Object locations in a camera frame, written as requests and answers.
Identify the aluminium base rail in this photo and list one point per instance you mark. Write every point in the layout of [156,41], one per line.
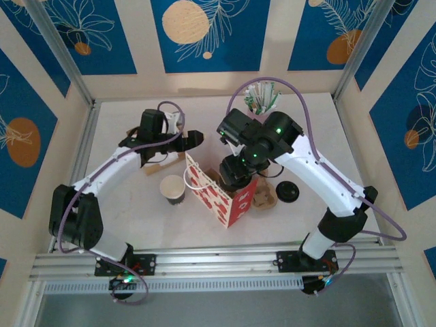
[218,262]

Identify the white paper napkin stack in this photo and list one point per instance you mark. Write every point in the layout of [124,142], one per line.
[170,159]

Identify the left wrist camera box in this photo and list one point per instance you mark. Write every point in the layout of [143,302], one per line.
[173,121]

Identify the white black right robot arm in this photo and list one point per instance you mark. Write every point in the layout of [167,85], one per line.
[327,184]

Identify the black left controller board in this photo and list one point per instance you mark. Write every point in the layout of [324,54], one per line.
[121,286]

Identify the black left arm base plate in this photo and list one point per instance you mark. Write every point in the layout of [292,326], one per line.
[146,264]

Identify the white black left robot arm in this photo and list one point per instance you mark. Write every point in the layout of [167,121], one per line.
[109,170]

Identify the white paper-wrapped straw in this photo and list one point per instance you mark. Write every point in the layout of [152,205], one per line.
[249,99]
[253,97]
[265,95]
[269,95]
[274,100]

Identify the brown pulp cup carrier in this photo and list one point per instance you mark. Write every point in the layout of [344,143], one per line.
[213,178]
[264,197]

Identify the red white paper bag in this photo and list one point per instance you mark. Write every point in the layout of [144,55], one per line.
[240,207]

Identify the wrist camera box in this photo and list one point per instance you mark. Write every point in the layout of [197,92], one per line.
[235,148]
[173,121]

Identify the aluminium side rail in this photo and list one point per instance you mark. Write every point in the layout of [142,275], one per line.
[86,136]

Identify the black controller board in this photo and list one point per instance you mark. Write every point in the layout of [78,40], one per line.
[315,286]
[121,286]

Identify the open black paper cup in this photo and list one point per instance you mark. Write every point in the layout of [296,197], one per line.
[172,187]

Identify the loose black plastic lid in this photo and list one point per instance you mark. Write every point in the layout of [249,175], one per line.
[287,191]

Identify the black right controller board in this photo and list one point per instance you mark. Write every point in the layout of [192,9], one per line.
[315,286]

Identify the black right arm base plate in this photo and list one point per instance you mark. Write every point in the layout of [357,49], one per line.
[287,261]

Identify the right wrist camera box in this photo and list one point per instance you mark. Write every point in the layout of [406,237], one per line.
[235,148]

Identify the aluminium frame post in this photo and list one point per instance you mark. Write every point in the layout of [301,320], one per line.
[58,51]
[361,47]

